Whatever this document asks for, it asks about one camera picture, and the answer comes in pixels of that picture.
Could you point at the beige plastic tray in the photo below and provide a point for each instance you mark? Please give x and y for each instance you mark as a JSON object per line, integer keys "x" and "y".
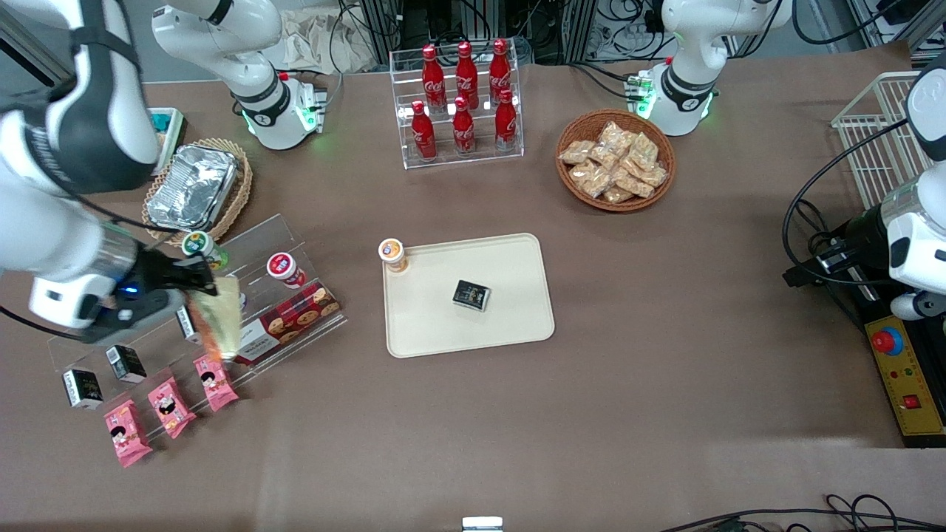
{"x": 473, "y": 332}

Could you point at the red cola bottle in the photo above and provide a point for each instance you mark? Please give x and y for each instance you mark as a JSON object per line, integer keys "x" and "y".
{"x": 500, "y": 74}
{"x": 433, "y": 81}
{"x": 466, "y": 77}
{"x": 423, "y": 137}
{"x": 506, "y": 125}
{"x": 463, "y": 131}

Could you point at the grey metal bar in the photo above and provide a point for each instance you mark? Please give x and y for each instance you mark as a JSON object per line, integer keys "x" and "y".
{"x": 29, "y": 48}

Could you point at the red lid drink bottle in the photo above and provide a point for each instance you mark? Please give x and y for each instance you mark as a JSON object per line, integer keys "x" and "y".
{"x": 282, "y": 266}

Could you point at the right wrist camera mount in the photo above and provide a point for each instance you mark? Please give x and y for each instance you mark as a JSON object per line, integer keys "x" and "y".
{"x": 133, "y": 318}

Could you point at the white rectangular tray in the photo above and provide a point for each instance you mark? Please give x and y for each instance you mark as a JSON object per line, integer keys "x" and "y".
{"x": 176, "y": 137}

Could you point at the silver foil container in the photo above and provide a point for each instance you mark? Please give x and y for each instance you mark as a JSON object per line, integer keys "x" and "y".
{"x": 192, "y": 188}

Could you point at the yellow emergency stop box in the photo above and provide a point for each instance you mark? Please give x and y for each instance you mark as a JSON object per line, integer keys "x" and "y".
{"x": 909, "y": 384}

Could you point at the pink snack packet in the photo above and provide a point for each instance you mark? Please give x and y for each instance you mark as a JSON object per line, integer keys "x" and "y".
{"x": 216, "y": 384}
{"x": 127, "y": 434}
{"x": 171, "y": 408}

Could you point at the small black box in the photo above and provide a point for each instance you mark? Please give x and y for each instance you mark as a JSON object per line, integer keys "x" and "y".
{"x": 83, "y": 389}
{"x": 471, "y": 295}
{"x": 186, "y": 326}
{"x": 126, "y": 363}

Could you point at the light woven basket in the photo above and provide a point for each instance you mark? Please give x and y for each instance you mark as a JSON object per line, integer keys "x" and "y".
{"x": 240, "y": 188}

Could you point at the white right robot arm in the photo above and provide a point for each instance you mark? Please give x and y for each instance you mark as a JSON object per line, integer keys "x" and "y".
{"x": 247, "y": 44}

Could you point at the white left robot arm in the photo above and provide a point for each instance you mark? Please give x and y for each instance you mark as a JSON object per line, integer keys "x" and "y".
{"x": 695, "y": 44}

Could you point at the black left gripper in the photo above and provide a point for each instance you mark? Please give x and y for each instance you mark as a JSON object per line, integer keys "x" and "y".
{"x": 861, "y": 235}

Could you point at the triangle sandwich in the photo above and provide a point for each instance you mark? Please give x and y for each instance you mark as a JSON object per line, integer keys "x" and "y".
{"x": 222, "y": 318}

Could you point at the teal packet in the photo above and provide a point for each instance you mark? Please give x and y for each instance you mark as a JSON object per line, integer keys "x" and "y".
{"x": 160, "y": 120}

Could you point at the crumpled beige cloth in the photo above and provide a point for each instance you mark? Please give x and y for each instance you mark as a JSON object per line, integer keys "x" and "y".
{"x": 318, "y": 41}

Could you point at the green lid drink bottle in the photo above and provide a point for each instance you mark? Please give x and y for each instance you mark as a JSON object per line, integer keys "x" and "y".
{"x": 196, "y": 242}

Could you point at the small silver metal object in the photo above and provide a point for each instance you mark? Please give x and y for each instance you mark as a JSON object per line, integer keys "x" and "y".
{"x": 482, "y": 524}

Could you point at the dark equipment rack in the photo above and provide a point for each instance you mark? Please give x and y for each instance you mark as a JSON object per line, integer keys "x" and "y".
{"x": 443, "y": 22}

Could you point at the red cookie box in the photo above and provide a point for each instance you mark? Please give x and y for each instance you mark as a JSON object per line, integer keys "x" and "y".
{"x": 295, "y": 318}

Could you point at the clear acrylic stepped shelf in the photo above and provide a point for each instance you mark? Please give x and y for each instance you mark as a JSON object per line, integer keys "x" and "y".
{"x": 259, "y": 236}

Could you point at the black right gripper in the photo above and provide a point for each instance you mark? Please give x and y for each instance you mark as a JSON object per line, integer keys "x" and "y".
{"x": 164, "y": 272}

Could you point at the orange lid drink bottle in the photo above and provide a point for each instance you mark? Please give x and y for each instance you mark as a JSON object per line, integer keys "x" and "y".
{"x": 392, "y": 253}

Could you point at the clear acrylic bottle rack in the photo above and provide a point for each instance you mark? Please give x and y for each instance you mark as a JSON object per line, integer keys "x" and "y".
{"x": 480, "y": 159}

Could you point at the tan snack packet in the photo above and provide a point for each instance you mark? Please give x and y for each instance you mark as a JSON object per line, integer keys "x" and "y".
{"x": 618, "y": 195}
{"x": 634, "y": 183}
{"x": 591, "y": 179}
{"x": 576, "y": 152}
{"x": 644, "y": 150}
{"x": 617, "y": 137}
{"x": 654, "y": 176}

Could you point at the round brown wicker basket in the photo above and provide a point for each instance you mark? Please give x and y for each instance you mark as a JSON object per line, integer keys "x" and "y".
{"x": 573, "y": 188}

